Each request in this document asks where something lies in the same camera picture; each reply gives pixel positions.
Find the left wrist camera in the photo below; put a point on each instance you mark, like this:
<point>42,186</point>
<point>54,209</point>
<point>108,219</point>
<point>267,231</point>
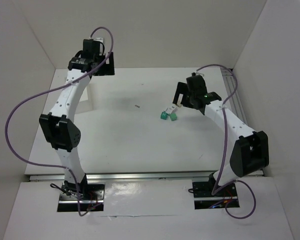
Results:
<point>97,39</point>

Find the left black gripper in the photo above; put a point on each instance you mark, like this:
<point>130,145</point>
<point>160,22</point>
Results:
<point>106,66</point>

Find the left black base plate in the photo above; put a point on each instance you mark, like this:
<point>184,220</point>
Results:
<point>91,201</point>

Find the dark green H block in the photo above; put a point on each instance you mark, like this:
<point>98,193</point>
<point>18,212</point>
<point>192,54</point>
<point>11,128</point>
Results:
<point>164,115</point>

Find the white perforated box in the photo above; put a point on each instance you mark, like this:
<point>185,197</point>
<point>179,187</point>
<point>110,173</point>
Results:
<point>85,103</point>

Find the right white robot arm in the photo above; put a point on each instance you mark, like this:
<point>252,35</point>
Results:
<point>250,151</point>

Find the aluminium rail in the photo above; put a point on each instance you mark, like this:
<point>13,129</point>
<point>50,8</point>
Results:
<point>137,176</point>
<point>234,101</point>

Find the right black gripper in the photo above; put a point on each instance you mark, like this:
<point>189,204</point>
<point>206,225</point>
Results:
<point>179,93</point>

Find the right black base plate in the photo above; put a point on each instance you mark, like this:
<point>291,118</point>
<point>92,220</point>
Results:
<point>203,198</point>

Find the front aluminium rail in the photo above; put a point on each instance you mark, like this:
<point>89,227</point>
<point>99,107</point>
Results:
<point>137,176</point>

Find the light green G block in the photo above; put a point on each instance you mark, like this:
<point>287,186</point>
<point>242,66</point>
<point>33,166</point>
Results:
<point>173,116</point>

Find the right side aluminium rail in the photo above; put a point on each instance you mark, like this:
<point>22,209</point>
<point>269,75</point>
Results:
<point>234,101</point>

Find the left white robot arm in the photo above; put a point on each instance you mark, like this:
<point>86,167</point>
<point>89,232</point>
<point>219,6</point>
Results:
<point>58,125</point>

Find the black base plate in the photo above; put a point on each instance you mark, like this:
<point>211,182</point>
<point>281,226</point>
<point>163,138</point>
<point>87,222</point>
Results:
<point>203,198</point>
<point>91,201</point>

